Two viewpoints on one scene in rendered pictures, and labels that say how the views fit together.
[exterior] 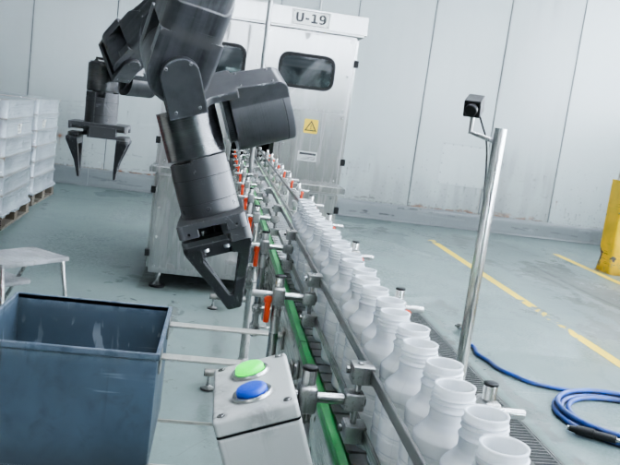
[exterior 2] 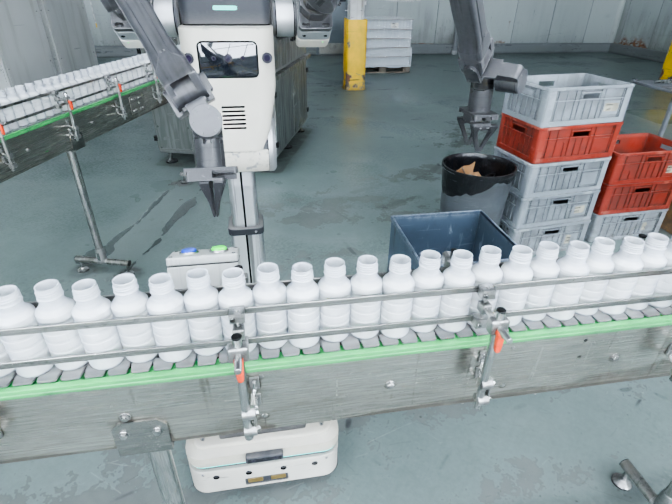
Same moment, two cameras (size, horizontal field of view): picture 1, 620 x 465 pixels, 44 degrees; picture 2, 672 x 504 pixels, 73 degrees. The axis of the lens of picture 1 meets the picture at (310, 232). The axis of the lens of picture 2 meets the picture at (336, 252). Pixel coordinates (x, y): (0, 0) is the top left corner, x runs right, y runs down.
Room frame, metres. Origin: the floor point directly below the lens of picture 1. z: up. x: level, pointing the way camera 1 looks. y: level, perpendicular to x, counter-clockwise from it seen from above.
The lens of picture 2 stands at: (0.96, -0.78, 1.59)
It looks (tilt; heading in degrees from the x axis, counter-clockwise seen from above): 31 degrees down; 87
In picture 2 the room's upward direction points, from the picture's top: 1 degrees clockwise
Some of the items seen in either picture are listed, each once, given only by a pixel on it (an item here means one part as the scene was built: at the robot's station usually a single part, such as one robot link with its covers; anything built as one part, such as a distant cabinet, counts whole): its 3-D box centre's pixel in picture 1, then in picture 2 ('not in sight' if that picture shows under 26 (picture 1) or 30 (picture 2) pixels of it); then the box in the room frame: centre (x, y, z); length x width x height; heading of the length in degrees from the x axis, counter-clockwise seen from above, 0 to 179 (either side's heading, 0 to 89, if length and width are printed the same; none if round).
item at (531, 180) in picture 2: not in sight; (547, 167); (2.49, 2.06, 0.55); 0.61 x 0.41 x 0.22; 15
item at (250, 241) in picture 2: not in sight; (251, 273); (0.73, 0.52, 0.74); 0.11 x 0.11 x 0.40; 7
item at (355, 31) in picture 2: not in sight; (354, 54); (1.61, 7.65, 0.55); 0.40 x 0.40 x 1.10; 7
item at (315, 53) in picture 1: (248, 148); not in sight; (6.22, 0.58, 1.05); 1.60 x 1.40 x 2.10; 7
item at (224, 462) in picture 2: not in sight; (261, 381); (0.73, 0.51, 0.24); 0.68 x 0.53 x 0.41; 97
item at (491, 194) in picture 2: not in sight; (470, 210); (1.96, 1.89, 0.32); 0.45 x 0.45 x 0.64
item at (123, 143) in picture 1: (108, 153); (478, 132); (1.38, 0.38, 1.26); 0.07 x 0.07 x 0.09; 8
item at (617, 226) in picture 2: not in sight; (609, 214); (3.17, 2.26, 0.11); 0.61 x 0.41 x 0.22; 10
